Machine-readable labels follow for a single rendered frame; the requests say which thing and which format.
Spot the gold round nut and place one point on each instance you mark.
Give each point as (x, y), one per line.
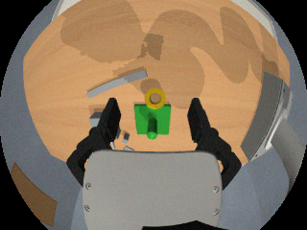
(148, 101)

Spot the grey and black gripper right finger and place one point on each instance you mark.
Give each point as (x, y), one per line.
(208, 139)

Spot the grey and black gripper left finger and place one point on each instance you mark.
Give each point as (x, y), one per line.
(99, 138)

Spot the green flat plate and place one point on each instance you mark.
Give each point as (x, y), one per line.
(152, 122)

